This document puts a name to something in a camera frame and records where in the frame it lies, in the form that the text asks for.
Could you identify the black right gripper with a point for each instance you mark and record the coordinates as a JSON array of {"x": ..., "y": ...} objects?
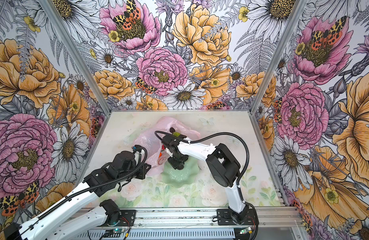
[{"x": 174, "y": 164}]

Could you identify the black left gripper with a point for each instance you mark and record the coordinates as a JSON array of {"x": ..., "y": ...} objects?
[{"x": 144, "y": 169}]

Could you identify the pink plastic bag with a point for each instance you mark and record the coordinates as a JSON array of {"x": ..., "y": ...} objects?
[{"x": 156, "y": 156}]

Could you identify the green bumpy custard apple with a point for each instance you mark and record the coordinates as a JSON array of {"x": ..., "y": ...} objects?
[{"x": 176, "y": 134}]

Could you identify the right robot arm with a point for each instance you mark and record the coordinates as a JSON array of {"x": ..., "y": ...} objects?
[{"x": 223, "y": 166}]

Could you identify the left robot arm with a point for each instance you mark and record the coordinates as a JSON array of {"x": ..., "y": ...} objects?
[{"x": 125, "y": 166}]

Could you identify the green wavy fruit plate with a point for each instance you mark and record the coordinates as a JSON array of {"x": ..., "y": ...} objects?
[{"x": 179, "y": 178}]

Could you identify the green circuit board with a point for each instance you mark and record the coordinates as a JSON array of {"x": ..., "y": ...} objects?
[{"x": 245, "y": 231}]

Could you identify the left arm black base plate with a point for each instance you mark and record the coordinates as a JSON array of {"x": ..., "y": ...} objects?
[{"x": 125, "y": 218}]

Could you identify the white vented cable duct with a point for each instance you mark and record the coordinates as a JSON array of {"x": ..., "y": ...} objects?
[{"x": 175, "y": 234}]

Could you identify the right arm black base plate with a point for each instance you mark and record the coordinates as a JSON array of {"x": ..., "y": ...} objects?
[{"x": 227, "y": 217}]

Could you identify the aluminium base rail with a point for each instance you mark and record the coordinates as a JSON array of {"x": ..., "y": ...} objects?
[{"x": 164, "y": 218}]

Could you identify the aluminium corner post left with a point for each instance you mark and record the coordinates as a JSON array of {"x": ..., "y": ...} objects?
[{"x": 65, "y": 36}]

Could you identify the aluminium corner post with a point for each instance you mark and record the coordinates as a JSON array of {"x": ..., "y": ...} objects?
[
  {"x": 65, "y": 36},
  {"x": 283, "y": 42}
]

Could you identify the aluminium corner post right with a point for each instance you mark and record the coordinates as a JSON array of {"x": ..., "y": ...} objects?
[{"x": 283, "y": 42}]

